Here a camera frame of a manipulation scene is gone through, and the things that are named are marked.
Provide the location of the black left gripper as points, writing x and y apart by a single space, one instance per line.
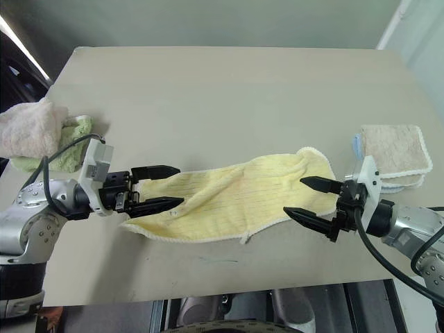
114 190

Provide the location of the yellow towel with white edging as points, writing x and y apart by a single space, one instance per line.
225 194

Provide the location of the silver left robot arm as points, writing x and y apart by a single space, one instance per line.
34 222

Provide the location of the beige folded towel white edging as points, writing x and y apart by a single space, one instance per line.
395 149

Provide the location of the dark grey rounded shape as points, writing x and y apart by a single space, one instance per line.
291 308
197 310

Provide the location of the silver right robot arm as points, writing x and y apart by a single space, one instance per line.
412 222

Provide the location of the green fluffy towel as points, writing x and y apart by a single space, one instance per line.
81 125

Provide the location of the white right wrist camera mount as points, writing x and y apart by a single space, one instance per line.
369 177

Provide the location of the shiny metal pole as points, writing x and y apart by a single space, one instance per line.
24 46

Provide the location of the white door frame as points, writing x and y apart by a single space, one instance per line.
390 26

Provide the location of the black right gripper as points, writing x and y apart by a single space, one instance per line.
350 208

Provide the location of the pink fluffy towel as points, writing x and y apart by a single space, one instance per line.
27 128

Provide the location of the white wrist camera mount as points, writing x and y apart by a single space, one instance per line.
95 163
369 177

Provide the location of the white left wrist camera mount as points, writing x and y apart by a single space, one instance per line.
95 163

